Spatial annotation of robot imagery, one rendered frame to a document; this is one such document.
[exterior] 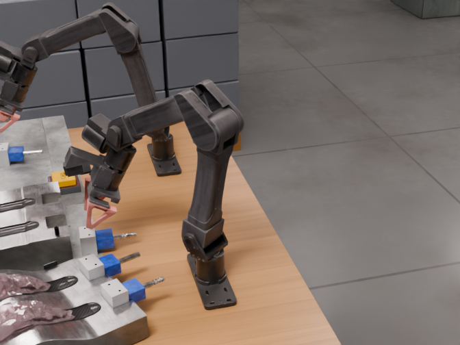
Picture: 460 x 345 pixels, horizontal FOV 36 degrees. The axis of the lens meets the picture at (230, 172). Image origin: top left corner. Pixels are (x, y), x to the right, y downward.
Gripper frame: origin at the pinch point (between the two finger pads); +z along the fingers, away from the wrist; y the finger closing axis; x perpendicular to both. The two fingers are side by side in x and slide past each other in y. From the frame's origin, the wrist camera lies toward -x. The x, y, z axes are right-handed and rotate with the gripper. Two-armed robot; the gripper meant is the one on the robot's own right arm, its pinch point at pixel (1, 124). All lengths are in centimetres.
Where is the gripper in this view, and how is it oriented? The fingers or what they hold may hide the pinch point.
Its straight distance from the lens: 210.5
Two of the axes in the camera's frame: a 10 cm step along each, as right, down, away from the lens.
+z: -4.8, 8.1, 3.4
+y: 1.7, 4.7, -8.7
